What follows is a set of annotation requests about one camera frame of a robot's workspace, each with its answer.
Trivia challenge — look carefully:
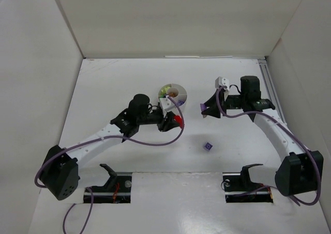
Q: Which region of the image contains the lime green lego brick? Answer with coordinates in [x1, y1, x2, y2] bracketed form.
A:
[160, 87, 170, 96]

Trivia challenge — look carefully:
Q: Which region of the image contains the brown lego plate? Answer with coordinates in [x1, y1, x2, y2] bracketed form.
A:
[167, 87, 179, 98]

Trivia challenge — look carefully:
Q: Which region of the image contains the red pink lego figure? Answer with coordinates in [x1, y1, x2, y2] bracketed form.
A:
[174, 115, 184, 129]

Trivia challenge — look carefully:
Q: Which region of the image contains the purple curved lego brick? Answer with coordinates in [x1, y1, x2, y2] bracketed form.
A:
[200, 103, 207, 115]

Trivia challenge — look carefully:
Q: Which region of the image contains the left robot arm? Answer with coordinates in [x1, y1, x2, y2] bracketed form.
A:
[34, 94, 185, 200]

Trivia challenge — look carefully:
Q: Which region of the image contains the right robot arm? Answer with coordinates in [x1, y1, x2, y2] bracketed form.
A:
[201, 76, 324, 197]

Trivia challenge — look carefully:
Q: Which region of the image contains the white round divided container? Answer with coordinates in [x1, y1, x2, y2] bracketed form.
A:
[158, 83, 187, 111]

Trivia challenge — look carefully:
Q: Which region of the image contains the aluminium rail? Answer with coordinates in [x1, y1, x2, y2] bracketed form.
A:
[257, 59, 297, 156]

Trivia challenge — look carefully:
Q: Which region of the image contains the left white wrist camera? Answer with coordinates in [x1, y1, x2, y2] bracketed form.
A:
[159, 97, 175, 113]

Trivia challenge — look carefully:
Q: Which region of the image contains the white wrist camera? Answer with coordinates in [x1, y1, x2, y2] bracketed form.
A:
[159, 97, 175, 113]
[215, 76, 230, 100]

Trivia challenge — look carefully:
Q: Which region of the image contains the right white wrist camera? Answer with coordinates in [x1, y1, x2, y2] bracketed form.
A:
[215, 76, 230, 100]

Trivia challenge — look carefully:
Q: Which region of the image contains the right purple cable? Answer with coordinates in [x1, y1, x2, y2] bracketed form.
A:
[216, 86, 322, 206]

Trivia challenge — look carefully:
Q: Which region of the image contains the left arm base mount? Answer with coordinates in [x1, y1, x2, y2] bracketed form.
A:
[79, 163, 132, 204]

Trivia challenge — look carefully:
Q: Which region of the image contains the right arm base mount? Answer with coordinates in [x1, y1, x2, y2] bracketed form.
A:
[221, 164, 274, 203]

